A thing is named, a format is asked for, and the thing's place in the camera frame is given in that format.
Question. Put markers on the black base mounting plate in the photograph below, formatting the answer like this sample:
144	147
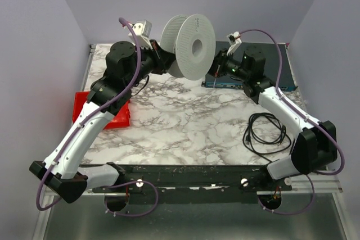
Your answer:
184	184

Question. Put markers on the blue network switch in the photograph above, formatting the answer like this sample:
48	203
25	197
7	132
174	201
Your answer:
286	83

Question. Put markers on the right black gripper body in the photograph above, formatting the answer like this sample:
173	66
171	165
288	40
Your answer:
217	64

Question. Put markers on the red plastic bin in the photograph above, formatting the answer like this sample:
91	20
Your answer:
121	120

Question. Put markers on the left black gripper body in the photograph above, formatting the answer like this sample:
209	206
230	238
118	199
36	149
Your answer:
162	59

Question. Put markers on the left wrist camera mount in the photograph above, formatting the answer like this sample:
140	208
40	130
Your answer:
142	29

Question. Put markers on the aluminium extrusion rail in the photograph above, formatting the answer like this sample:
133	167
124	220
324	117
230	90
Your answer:
321	184

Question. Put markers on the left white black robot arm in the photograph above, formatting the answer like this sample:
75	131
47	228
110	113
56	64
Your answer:
125	66

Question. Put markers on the white cable spool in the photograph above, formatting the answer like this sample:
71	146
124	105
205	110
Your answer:
192	40

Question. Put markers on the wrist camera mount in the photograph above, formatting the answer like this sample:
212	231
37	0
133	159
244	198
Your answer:
142	29
234	41

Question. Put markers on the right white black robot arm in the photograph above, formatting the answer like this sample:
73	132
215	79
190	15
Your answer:
314	140

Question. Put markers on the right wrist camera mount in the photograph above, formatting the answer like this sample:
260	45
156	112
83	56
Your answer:
234	41

